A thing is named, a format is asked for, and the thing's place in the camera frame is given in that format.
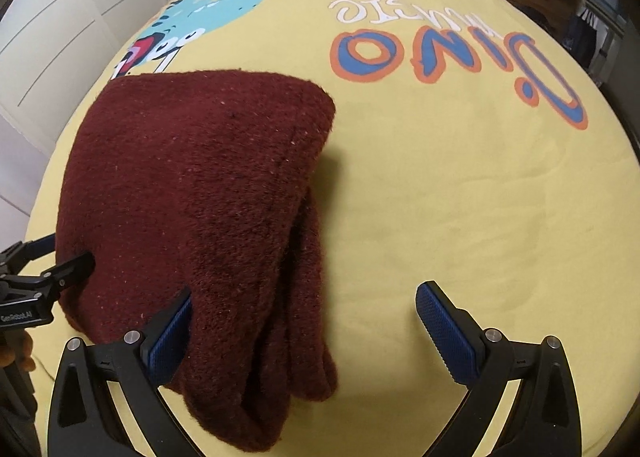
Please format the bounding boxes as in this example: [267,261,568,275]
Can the dark red knitted sweater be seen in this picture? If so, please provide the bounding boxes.
[55,70,337,451]

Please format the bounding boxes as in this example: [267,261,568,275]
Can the operator left hand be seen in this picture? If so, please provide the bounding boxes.
[0,330,36,373]

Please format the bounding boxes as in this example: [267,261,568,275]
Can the white wardrobe doors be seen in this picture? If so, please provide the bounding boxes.
[1,0,166,245]

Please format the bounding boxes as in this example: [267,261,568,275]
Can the yellow dinosaur print bedsheet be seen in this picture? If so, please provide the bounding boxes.
[22,0,640,457]

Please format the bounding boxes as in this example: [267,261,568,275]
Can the dark bag by dresser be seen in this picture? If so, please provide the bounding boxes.
[562,9,597,69]

